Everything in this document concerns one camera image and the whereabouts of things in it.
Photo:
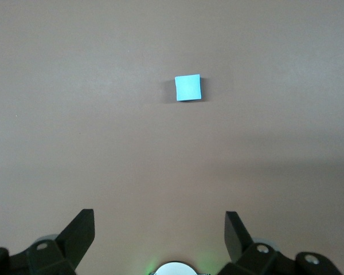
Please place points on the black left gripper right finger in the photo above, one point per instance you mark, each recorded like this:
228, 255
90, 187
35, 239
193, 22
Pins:
255, 257

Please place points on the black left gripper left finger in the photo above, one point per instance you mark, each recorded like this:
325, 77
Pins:
60, 255

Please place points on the blue foam block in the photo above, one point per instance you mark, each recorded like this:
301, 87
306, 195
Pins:
188, 87

